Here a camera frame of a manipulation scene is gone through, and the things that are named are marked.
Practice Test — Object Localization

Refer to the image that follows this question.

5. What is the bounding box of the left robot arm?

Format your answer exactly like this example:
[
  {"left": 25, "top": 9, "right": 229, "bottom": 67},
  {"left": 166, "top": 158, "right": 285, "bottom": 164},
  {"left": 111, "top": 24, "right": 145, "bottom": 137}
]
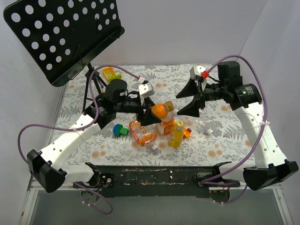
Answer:
[{"left": 27, "top": 80, "right": 161, "bottom": 193}]

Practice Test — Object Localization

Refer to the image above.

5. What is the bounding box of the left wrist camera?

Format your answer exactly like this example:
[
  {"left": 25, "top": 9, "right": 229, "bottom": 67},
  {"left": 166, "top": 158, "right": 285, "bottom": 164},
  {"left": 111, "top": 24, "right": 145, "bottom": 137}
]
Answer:
[{"left": 139, "top": 82, "right": 154, "bottom": 98}]

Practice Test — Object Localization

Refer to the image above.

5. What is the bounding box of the black perforated music stand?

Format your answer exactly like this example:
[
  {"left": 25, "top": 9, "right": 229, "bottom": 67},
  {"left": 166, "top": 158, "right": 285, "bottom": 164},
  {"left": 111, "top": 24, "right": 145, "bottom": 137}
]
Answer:
[{"left": 3, "top": 0, "right": 125, "bottom": 118}]

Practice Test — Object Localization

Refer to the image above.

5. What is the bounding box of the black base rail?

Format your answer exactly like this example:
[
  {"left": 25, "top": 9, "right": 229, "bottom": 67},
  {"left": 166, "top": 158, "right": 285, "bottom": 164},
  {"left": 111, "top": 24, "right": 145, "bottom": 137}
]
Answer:
[{"left": 72, "top": 164, "right": 247, "bottom": 199}]

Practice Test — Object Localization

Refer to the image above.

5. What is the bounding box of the floral patterned table mat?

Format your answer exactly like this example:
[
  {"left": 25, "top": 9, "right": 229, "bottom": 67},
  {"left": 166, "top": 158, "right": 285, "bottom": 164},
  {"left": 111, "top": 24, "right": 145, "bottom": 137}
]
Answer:
[{"left": 66, "top": 65, "right": 251, "bottom": 166}]

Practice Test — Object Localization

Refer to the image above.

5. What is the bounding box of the green blue toy block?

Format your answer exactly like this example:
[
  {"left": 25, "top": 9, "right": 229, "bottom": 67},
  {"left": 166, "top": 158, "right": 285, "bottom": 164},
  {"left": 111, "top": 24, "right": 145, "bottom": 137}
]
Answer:
[{"left": 113, "top": 124, "right": 129, "bottom": 137}]

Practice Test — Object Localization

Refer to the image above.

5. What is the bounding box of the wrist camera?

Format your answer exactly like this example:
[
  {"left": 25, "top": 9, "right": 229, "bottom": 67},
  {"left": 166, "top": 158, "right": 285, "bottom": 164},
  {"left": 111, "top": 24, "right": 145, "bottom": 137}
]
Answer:
[
  {"left": 190, "top": 65, "right": 209, "bottom": 89},
  {"left": 139, "top": 82, "right": 154, "bottom": 98}
]

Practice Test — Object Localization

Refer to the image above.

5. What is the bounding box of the crushed orange label bottle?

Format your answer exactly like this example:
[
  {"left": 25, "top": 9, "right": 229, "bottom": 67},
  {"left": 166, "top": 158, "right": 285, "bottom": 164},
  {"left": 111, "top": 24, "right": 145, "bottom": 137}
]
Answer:
[{"left": 129, "top": 120, "right": 158, "bottom": 150}]

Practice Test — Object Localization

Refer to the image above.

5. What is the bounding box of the yellow juice bottle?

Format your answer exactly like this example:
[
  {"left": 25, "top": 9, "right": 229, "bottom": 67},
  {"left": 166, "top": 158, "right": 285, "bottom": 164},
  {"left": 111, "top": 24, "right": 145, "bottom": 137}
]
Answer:
[{"left": 169, "top": 120, "right": 184, "bottom": 148}]

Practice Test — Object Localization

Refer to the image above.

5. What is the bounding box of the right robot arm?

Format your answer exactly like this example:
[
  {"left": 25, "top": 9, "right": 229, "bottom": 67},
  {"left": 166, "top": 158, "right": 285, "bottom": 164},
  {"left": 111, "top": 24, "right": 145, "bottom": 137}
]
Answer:
[{"left": 176, "top": 61, "right": 299, "bottom": 190}]

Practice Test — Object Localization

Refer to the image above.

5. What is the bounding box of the clear bottle white cap lower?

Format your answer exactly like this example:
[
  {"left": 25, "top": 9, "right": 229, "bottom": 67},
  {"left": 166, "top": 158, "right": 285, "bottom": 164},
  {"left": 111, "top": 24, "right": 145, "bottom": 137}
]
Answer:
[{"left": 183, "top": 116, "right": 213, "bottom": 135}]

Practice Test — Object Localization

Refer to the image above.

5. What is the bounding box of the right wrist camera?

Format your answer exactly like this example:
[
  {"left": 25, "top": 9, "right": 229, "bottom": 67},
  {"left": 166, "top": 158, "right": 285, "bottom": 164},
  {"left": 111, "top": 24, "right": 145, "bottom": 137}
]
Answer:
[{"left": 190, "top": 65, "right": 209, "bottom": 89}]

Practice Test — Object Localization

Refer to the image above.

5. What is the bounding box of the orange juice bottle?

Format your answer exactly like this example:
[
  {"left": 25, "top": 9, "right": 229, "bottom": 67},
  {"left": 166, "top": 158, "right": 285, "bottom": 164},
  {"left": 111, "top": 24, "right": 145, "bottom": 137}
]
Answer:
[{"left": 152, "top": 103, "right": 173, "bottom": 119}]

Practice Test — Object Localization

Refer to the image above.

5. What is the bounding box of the gold bottle cap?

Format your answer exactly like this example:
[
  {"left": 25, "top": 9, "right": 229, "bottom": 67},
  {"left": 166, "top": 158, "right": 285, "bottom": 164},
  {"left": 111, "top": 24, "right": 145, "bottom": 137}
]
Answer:
[{"left": 164, "top": 101, "right": 174, "bottom": 112}]

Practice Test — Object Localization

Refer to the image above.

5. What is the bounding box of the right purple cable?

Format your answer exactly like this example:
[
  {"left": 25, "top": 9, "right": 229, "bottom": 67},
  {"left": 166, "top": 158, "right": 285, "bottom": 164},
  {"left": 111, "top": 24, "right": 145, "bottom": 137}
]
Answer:
[{"left": 201, "top": 55, "right": 269, "bottom": 204}]

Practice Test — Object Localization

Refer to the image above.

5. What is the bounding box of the upright orange label bottle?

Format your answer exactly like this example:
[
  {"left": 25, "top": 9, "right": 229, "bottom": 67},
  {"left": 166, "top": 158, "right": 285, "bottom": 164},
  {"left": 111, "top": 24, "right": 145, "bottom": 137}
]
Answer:
[{"left": 155, "top": 114, "right": 174, "bottom": 136}]

